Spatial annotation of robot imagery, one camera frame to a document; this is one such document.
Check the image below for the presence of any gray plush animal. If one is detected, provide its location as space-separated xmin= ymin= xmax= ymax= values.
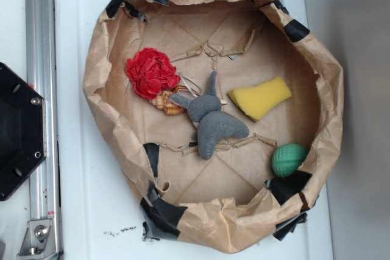
xmin=169 ymin=71 xmax=249 ymax=160

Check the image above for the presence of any brown paper bag tray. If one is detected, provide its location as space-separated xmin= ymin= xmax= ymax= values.
xmin=83 ymin=0 xmax=344 ymax=253

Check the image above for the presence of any tan spiral seashell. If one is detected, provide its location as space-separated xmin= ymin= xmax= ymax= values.
xmin=149 ymin=85 xmax=196 ymax=116

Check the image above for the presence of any yellow sponge wedge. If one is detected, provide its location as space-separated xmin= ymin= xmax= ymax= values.
xmin=227 ymin=77 xmax=292 ymax=122

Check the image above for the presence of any red crumpled paper ball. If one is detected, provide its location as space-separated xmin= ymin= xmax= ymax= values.
xmin=126 ymin=47 xmax=180 ymax=100

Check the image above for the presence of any green textured ball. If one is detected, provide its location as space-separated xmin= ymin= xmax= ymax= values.
xmin=271 ymin=143 xmax=308 ymax=178

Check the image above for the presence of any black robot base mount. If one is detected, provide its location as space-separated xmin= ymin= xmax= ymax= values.
xmin=0 ymin=63 xmax=46 ymax=202

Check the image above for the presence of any aluminum frame rail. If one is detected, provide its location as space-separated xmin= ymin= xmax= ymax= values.
xmin=26 ymin=0 xmax=63 ymax=259

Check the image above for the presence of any metal corner bracket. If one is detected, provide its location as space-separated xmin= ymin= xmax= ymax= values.
xmin=16 ymin=219 xmax=59 ymax=259

